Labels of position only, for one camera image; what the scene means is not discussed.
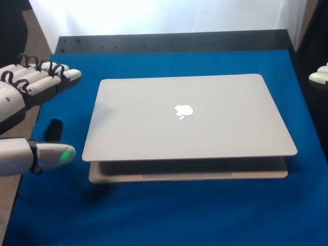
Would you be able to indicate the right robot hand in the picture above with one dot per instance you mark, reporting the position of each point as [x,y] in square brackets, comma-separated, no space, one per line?
[320,77]

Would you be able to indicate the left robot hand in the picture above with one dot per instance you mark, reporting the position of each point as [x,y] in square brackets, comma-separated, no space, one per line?
[15,102]

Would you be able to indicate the black curtain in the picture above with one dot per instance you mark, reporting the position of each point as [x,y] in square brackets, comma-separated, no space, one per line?
[12,30]
[316,25]

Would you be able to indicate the white backdrop sheet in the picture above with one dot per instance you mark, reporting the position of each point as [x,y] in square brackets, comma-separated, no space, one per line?
[153,15]

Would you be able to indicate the blue table cloth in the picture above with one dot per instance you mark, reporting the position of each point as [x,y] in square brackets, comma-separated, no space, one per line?
[166,210]

